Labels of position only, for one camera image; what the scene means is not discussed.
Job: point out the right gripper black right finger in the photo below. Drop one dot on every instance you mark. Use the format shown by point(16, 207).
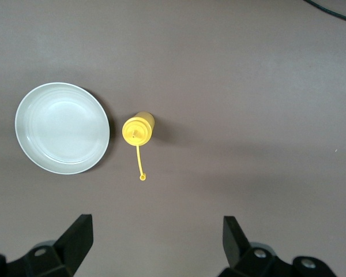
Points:
point(236, 248)

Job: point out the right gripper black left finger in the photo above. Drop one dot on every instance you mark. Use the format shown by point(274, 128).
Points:
point(72, 245)

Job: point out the yellow squeeze bottle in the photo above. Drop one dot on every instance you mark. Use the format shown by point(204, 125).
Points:
point(138, 130)

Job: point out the beige round plate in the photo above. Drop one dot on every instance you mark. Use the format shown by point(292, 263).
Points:
point(60, 127)

